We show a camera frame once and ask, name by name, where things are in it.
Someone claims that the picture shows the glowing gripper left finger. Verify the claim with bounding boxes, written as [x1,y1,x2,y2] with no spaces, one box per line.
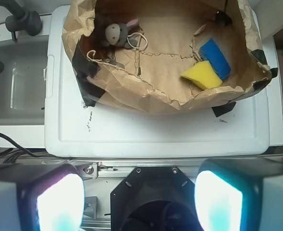
[0,164,85,231]

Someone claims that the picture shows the grey plastic tub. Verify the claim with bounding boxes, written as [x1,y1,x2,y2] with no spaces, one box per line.
[0,36,49,126]

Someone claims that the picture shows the grey plush donkey toy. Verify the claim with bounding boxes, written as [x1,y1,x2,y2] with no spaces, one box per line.
[101,19,139,49]

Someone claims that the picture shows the white loop cord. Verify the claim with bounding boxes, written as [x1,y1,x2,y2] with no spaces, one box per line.
[126,32,148,51]

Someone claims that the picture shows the blue sponge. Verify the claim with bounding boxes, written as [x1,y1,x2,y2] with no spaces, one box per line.
[198,38,231,81]

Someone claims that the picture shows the silver keys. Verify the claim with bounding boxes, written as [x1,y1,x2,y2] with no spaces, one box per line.
[86,47,125,69]

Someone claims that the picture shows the yellow sponge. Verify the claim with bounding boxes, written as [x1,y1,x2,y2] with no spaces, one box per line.
[180,61,222,90]

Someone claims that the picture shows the aluminium frame rail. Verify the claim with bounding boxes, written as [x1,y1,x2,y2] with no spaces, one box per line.
[41,158,204,179]

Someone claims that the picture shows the black mounting plate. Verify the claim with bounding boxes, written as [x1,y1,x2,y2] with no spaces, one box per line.
[110,166,195,231]

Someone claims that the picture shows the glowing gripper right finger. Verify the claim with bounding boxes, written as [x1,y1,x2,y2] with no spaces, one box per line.
[194,157,283,231]

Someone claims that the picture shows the black cable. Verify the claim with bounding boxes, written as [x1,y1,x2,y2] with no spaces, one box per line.
[0,128,48,164]

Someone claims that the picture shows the white plastic bin lid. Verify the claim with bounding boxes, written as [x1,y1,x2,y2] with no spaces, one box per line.
[44,6,270,159]

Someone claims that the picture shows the brown paper bag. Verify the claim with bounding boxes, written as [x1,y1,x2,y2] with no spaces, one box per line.
[62,0,278,115]

